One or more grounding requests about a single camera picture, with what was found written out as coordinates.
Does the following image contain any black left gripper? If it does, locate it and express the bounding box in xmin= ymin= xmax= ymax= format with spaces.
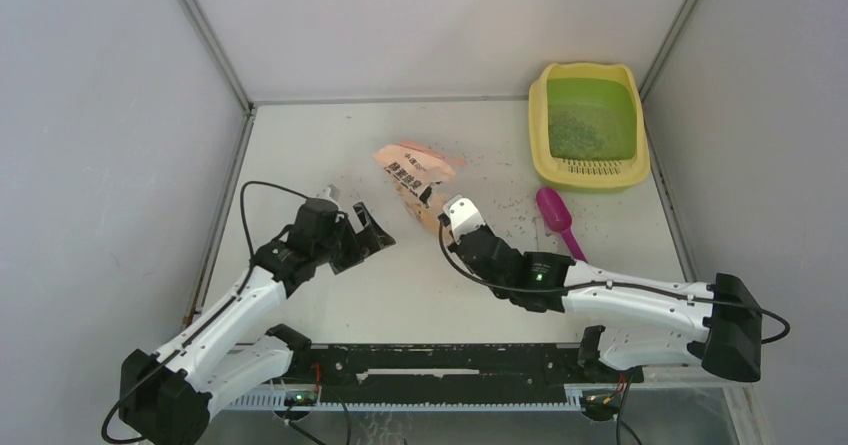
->
xmin=313 ymin=203 xmax=394 ymax=274

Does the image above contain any magenta plastic scoop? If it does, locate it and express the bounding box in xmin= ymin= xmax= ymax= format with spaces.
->
xmin=535 ymin=187 xmax=587 ymax=261

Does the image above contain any pink cat litter bag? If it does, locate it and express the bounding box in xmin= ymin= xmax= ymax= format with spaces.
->
xmin=372 ymin=140 xmax=466 ymax=235

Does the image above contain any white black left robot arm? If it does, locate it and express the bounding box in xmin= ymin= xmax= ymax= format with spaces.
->
xmin=107 ymin=198 xmax=395 ymax=444

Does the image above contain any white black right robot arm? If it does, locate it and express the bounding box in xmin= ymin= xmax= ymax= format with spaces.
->
xmin=444 ymin=226 xmax=765 ymax=383

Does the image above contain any green litter pellets pile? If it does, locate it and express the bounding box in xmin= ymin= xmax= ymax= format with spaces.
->
xmin=548 ymin=104 xmax=617 ymax=160

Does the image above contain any yellow green litter box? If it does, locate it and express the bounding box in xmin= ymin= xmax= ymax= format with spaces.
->
xmin=528 ymin=62 xmax=651 ymax=193

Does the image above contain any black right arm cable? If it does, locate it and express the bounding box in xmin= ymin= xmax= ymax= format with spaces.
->
xmin=437 ymin=219 xmax=792 ymax=445

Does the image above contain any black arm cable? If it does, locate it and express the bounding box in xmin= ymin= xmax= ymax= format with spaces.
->
xmin=100 ymin=180 xmax=313 ymax=445
xmin=437 ymin=219 xmax=792 ymax=445

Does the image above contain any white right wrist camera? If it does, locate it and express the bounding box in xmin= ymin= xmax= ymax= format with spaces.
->
xmin=442 ymin=195 xmax=486 ymax=242

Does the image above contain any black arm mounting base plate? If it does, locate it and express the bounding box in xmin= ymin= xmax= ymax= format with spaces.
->
xmin=271 ymin=343 xmax=627 ymax=407

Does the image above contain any aluminium front frame rail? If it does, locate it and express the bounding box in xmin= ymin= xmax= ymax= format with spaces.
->
xmin=148 ymin=342 xmax=753 ymax=411

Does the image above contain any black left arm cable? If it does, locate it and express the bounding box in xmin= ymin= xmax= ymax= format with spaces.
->
xmin=100 ymin=180 xmax=313 ymax=445

